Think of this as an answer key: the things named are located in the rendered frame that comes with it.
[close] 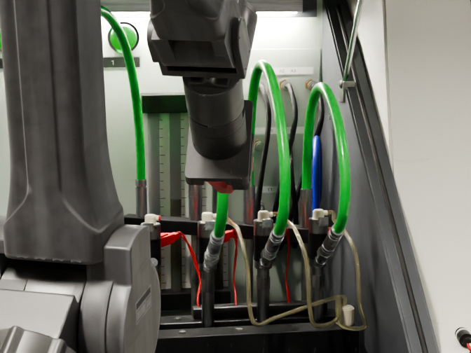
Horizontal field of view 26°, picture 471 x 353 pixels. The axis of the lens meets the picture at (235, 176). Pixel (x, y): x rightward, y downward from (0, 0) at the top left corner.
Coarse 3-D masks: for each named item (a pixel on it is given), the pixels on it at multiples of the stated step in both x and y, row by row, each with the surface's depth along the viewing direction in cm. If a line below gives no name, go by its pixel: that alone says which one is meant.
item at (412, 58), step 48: (384, 0) 150; (432, 0) 151; (384, 48) 150; (432, 48) 150; (384, 96) 150; (432, 96) 150; (432, 144) 149; (432, 192) 148; (432, 240) 148; (432, 288) 147
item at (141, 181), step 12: (108, 12) 144; (120, 24) 149; (120, 36) 150; (132, 60) 154; (132, 72) 155; (132, 84) 156; (132, 96) 157; (132, 108) 158; (144, 156) 160; (144, 168) 161; (144, 180) 161
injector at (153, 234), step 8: (160, 224) 142; (152, 232) 141; (160, 232) 142; (152, 240) 141; (160, 240) 142; (152, 248) 141; (160, 248) 142; (152, 256) 142; (160, 256) 143; (160, 264) 143
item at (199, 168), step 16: (192, 128) 102; (208, 128) 100; (224, 128) 100; (240, 128) 102; (192, 144) 105; (208, 144) 102; (224, 144) 102; (240, 144) 104; (192, 160) 104; (208, 160) 104; (224, 160) 104; (240, 160) 104; (192, 176) 103; (208, 176) 103; (224, 176) 103; (240, 176) 103
